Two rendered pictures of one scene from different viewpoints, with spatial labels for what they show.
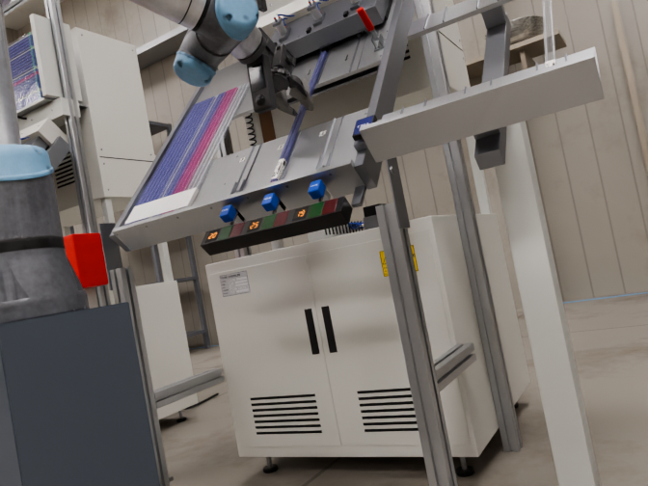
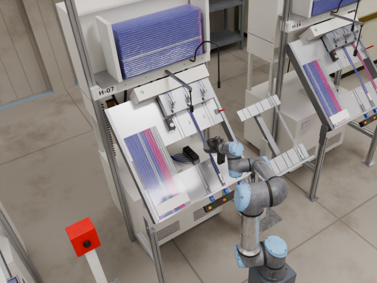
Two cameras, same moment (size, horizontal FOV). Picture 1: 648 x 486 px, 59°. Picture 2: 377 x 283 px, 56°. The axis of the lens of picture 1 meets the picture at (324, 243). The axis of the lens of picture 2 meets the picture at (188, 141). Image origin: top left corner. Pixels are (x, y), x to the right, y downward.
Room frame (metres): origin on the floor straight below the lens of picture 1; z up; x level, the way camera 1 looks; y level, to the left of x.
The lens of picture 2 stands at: (0.54, 1.51, 2.30)
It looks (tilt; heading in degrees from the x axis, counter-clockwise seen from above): 38 degrees down; 301
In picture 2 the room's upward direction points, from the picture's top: 5 degrees counter-clockwise
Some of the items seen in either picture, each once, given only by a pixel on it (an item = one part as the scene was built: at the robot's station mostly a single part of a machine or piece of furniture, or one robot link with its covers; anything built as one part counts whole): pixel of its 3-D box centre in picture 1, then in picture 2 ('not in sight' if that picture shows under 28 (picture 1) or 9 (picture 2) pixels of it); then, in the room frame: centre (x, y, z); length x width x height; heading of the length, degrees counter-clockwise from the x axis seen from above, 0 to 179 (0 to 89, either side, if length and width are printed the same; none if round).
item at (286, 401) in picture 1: (378, 337); (162, 184); (1.78, -0.11, 0.31); 0.70 x 0.65 x 0.62; 60
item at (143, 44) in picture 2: not in sight; (158, 40); (1.64, -0.10, 1.52); 0.51 x 0.13 x 0.27; 60
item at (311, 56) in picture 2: not in sight; (316, 96); (0.90, -1.29, 0.65); 1.01 x 0.73 x 1.29; 150
